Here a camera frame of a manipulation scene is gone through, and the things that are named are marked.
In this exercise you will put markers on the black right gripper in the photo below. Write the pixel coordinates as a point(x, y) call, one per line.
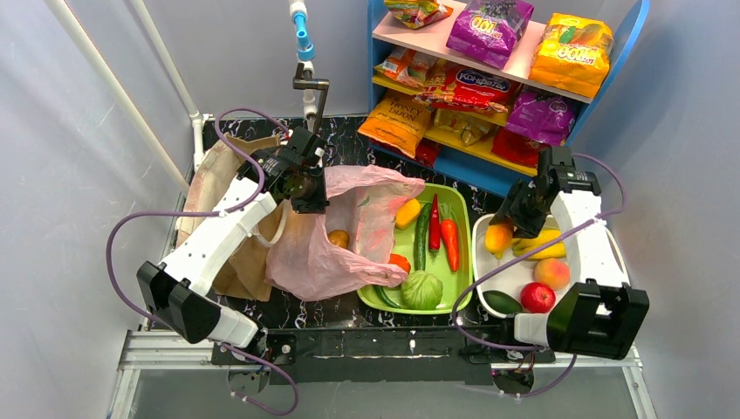
point(521, 214)

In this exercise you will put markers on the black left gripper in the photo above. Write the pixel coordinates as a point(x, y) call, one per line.
point(311, 196)

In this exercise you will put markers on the orange yellow mango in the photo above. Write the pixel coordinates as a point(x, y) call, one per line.
point(498, 238)

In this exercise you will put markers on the brown potato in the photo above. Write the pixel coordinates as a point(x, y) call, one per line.
point(339, 238)

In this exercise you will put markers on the pink plastic grocery bag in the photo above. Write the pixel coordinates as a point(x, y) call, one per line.
point(363, 201)

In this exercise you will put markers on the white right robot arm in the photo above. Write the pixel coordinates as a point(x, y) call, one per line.
point(600, 313)

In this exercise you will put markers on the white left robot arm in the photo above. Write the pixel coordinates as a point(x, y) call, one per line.
point(175, 290)

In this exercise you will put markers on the red snack bag lower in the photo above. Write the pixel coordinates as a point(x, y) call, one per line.
point(516, 148)

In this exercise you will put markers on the purple snack bag lower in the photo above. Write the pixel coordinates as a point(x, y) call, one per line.
point(543, 117)

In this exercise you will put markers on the purple snack bag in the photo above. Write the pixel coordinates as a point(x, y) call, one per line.
point(543, 117)
point(489, 31)

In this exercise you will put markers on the gold snack bag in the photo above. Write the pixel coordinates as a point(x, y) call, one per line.
point(467, 129)

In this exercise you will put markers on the brown paper bag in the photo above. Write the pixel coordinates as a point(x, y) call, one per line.
point(243, 274)

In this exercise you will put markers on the orange honey dijon bag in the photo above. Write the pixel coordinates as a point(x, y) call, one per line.
point(397, 121)

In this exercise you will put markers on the red candy bag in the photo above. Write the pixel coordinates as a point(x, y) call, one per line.
point(458, 87)

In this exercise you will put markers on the orange striped snack bag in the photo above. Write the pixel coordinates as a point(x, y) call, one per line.
point(408, 67)

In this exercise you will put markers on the yellow snack bag top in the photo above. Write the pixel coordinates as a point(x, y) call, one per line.
point(573, 54)

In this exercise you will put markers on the purple snack bag top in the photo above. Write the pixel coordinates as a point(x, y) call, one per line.
point(489, 31)

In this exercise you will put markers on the colourful snack bag top left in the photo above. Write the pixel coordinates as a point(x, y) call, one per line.
point(418, 13)

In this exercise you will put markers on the white plastic tray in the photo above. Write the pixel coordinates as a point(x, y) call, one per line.
point(512, 280)

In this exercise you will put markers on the peach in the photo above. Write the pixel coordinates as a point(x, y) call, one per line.
point(553, 273)

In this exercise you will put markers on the orange carrot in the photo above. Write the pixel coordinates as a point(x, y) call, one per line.
point(449, 232)

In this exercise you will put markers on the red apple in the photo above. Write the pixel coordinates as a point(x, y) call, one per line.
point(537, 298)

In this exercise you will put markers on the red chili pepper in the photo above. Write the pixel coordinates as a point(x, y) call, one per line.
point(434, 228)

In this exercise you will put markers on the green plastic tray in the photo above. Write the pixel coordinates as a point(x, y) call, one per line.
point(451, 206)

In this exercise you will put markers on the green avocado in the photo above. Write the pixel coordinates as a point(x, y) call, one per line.
point(502, 303)

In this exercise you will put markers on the green cucumber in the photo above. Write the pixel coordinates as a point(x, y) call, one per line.
point(421, 238)

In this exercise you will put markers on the yellow bell pepper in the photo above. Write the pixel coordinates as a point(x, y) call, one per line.
point(407, 214)

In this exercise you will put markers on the blue wooden shelf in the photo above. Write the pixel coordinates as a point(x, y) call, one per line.
point(493, 163)

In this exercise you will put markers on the green cabbage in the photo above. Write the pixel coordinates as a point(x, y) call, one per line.
point(422, 291)

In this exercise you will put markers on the orange bumpy fruit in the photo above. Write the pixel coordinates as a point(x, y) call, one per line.
point(400, 261)

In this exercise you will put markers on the dark green chili pepper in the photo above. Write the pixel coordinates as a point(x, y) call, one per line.
point(381, 293)

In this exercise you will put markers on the white diagonal pipe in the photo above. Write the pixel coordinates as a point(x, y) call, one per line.
point(64, 14)

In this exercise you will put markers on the white pipe camera stand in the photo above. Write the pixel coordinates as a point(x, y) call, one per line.
point(314, 89)

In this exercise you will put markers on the aluminium base frame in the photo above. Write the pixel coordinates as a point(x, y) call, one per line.
point(428, 372)

